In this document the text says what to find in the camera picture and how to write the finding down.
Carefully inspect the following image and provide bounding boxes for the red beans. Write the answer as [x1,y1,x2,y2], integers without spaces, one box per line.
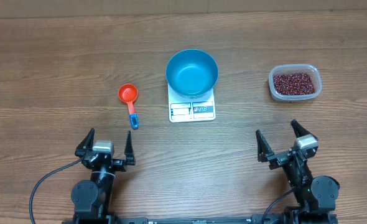
[272,73,315,95]

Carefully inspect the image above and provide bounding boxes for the clear plastic container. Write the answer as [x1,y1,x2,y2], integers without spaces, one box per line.
[268,63,323,102]

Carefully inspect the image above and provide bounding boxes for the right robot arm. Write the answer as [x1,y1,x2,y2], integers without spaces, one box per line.
[256,120,340,224]

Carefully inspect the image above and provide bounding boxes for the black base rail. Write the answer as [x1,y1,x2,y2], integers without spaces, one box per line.
[62,213,338,224]

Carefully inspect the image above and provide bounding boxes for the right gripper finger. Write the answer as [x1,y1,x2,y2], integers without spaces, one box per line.
[256,130,274,162]
[290,119,318,140]

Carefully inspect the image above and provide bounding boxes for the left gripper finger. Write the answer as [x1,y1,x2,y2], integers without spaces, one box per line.
[124,131,136,166]
[75,128,95,157]

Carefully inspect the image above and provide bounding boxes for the blue metal bowl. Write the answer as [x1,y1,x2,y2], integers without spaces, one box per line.
[165,49,219,98]

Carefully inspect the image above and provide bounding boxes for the white digital kitchen scale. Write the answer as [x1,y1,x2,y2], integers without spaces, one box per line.
[167,85,216,123]

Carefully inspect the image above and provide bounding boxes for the orange measuring scoop blue handle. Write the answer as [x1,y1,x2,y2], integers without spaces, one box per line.
[118,83,140,131]

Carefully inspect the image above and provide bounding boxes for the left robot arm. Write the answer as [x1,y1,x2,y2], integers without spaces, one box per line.
[71,128,136,224]

